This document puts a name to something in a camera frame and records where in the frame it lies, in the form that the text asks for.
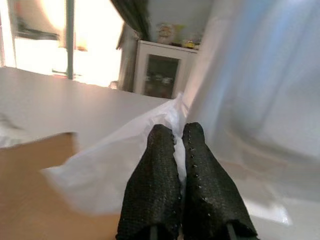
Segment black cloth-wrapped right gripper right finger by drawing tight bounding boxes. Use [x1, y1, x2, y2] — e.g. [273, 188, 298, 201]
[181, 121, 259, 240]

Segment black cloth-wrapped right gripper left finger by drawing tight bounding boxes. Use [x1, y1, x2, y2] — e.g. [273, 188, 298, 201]
[115, 123, 183, 240]

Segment white plastic trash bag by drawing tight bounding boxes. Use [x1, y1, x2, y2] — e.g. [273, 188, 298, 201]
[41, 92, 191, 217]

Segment white glossy rubbish bin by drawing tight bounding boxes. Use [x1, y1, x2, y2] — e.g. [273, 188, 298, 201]
[183, 0, 320, 227]

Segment white cabinet with glass door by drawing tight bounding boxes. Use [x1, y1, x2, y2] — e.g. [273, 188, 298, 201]
[132, 39, 200, 100]

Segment colourful toys on cabinet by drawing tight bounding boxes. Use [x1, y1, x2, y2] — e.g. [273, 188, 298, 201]
[156, 22, 202, 50]

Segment green metal pole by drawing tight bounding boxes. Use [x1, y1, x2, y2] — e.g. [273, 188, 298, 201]
[65, 0, 77, 81]

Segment dark green curtain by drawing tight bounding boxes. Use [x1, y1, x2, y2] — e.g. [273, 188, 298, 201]
[109, 0, 152, 41]

